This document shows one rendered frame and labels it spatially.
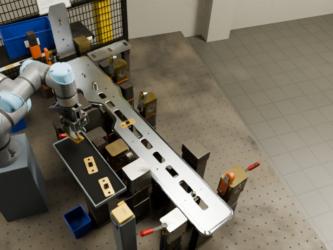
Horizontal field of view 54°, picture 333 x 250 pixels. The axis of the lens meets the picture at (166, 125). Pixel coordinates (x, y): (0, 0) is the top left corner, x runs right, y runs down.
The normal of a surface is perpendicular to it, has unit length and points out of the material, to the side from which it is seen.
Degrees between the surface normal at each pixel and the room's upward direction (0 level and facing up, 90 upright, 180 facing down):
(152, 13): 90
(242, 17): 90
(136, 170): 0
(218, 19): 90
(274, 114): 0
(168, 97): 0
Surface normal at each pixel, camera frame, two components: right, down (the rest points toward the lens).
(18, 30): 0.50, 0.65
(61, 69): 0.04, -0.67
